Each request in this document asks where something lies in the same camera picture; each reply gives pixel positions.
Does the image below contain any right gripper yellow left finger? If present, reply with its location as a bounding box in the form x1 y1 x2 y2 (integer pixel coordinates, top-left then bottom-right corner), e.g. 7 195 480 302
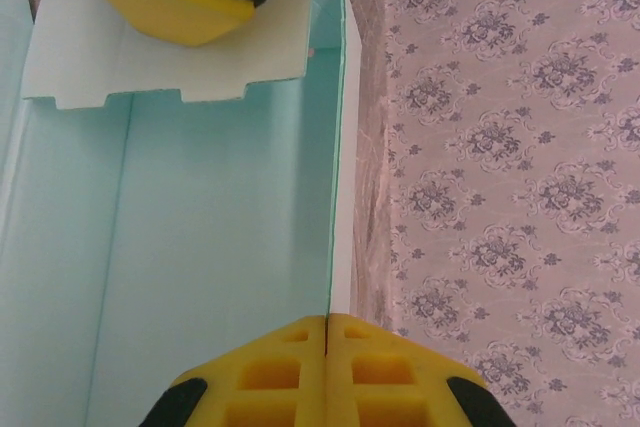
144 314 329 427

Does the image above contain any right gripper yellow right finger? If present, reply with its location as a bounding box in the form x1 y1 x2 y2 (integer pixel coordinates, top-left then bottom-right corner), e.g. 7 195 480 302
327 313 506 427

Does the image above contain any light teal paper box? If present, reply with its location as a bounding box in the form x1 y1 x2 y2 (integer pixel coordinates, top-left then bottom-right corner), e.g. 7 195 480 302
0 0 364 427

